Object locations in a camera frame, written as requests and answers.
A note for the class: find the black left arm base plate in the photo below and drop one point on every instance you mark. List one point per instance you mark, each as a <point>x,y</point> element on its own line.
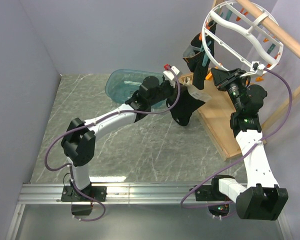
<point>69,194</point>

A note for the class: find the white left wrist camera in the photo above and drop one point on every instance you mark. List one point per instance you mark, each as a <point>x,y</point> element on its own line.
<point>172,74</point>

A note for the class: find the black hanging underwear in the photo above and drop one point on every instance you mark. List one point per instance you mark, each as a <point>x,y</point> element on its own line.
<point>194,57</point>

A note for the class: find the white round clip hanger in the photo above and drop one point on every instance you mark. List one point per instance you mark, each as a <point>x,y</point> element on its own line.
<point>270,61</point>

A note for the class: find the teal hanger clip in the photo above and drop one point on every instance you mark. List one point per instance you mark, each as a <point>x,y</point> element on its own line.
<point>205,56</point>

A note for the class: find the aluminium mounting rail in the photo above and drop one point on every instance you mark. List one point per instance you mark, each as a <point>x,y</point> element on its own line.
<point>134,211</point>

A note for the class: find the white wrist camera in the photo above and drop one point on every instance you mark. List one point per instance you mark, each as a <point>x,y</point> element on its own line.
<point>257,69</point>
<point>172,74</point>

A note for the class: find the orange hanger clip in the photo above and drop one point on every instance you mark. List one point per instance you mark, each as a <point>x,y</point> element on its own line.
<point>259,79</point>
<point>209,76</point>

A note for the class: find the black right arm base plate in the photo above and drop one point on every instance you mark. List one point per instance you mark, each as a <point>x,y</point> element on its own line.
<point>204,194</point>

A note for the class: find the black underwear beige waistband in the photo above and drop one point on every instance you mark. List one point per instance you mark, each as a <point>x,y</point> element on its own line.
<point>190,99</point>

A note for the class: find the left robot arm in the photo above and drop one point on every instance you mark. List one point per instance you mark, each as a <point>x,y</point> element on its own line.
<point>79,144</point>

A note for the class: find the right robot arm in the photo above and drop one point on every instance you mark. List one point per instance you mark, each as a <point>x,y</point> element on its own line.
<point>262,198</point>

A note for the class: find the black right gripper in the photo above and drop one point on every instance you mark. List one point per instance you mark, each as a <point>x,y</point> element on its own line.
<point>220,77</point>

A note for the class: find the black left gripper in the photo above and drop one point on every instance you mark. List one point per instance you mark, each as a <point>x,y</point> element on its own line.
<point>165,82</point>

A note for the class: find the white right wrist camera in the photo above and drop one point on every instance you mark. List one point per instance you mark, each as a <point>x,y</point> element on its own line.
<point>257,69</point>

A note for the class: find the wooden drying rack frame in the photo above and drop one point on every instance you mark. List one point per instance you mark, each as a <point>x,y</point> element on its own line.
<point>215,114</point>

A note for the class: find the teal transparent plastic bin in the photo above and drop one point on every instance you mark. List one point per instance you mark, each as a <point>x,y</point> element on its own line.
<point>123,83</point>

